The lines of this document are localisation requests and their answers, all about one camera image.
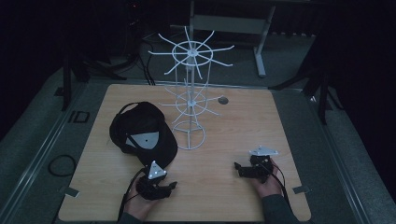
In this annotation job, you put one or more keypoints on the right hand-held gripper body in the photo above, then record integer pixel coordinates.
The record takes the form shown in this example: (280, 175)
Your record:
(260, 168)

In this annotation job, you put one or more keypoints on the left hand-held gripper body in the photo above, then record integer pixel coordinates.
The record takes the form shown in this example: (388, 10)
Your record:
(149, 188)

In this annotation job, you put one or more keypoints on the black baseball cap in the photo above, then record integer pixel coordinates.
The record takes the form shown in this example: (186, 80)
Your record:
(149, 119)

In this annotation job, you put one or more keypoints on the person's left hand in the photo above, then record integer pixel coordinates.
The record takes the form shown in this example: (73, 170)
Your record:
(138, 207)

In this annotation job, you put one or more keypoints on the person's right hand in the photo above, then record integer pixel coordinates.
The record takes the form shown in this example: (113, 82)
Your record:
(270, 187)

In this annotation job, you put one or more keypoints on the grey tape strip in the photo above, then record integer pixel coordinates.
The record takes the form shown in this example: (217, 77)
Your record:
(301, 189)
(70, 192)

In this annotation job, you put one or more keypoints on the round grey table grommet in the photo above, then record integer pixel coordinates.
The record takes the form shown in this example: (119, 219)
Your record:
(223, 100)

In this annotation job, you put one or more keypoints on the black tripod stand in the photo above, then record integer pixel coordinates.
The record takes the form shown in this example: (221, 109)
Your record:
(323, 90)
(66, 84)

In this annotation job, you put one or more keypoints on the grey metal desk frame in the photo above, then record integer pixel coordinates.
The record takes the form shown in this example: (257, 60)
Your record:
(230, 23)

